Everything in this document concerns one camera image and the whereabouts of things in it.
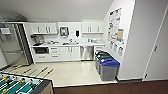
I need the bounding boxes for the stainless steel dishwasher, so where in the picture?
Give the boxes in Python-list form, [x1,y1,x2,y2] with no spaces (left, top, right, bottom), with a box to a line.
[80,45,95,62]

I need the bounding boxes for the white drawer stack beside dishwasher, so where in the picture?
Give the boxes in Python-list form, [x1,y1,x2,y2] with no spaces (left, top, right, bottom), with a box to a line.
[93,45,105,56]

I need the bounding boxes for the stainless steel sink basin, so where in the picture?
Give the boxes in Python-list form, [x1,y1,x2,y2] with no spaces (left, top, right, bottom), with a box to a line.
[62,41,80,46]

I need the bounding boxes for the grey bin with green lid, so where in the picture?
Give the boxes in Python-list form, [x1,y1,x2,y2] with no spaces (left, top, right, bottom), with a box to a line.
[95,53,115,73]

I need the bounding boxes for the steel paper towel dispenser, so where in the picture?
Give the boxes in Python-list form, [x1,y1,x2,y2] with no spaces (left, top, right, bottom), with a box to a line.
[59,26,70,38]

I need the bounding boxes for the white drawer stack beside microwave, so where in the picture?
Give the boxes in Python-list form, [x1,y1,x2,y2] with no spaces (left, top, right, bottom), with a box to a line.
[48,46,62,62]

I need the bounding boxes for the grey bin with blue lid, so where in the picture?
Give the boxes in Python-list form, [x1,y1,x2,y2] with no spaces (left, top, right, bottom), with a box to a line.
[98,57,121,82]

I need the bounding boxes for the black built-in microwave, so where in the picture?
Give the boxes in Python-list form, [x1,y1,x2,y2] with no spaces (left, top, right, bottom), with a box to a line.
[33,46,50,55]

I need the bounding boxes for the stainless steel refrigerator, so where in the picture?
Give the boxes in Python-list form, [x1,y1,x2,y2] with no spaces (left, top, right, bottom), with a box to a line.
[0,22,35,66]

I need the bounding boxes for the white door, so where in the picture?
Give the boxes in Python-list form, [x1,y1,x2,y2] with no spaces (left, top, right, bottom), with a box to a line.
[144,19,168,81]

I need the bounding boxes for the foosball table with green field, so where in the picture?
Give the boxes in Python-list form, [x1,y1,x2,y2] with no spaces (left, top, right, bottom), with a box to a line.
[0,64,55,94]

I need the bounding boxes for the white paper notice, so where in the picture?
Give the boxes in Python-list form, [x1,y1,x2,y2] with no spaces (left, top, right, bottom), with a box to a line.
[0,27,12,36]

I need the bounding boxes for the small round-print wall poster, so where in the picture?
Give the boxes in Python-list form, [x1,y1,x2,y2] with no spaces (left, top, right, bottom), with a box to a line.
[108,41,116,51]
[116,45,125,57]

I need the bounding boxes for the large colourful wall poster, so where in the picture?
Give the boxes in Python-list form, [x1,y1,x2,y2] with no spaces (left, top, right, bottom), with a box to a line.
[106,7,126,45]

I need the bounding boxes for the white double-door wall cabinet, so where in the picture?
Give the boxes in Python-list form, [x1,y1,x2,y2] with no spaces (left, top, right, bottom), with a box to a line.
[29,22,59,35]

